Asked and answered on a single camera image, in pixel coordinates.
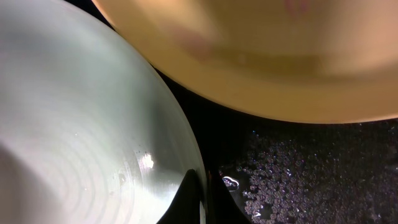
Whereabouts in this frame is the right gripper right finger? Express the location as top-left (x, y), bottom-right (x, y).
top-left (206, 171), bottom-right (251, 224)

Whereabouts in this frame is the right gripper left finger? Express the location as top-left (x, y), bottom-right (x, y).
top-left (157, 169), bottom-right (201, 224)

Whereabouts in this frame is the light green plate front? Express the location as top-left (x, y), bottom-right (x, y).
top-left (1, 0), bottom-right (206, 224)

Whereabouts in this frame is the round black tray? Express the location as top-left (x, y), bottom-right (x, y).
top-left (75, 1), bottom-right (397, 223)

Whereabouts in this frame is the yellow plate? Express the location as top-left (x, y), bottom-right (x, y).
top-left (94, 0), bottom-right (397, 123)

